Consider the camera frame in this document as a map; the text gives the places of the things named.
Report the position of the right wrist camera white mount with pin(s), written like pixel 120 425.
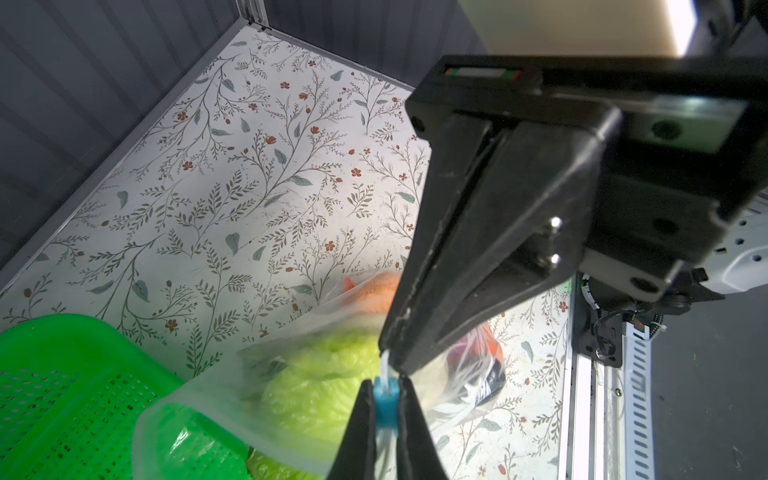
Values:
pixel 616 28

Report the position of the white vented cable duct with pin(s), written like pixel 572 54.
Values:
pixel 638 426

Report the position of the green plastic basket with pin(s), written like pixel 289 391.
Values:
pixel 72 391

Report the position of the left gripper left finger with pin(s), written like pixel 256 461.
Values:
pixel 357 453

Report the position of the red tomato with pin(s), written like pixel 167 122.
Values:
pixel 488 344

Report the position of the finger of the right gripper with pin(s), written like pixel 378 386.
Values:
pixel 545 186
pixel 442 293

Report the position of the clear zip top bag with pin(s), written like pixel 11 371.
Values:
pixel 203 429

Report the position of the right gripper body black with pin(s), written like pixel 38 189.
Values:
pixel 691 154

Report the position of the napa cabbage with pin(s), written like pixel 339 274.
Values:
pixel 301 392

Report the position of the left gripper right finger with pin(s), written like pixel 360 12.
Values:
pixel 416 454

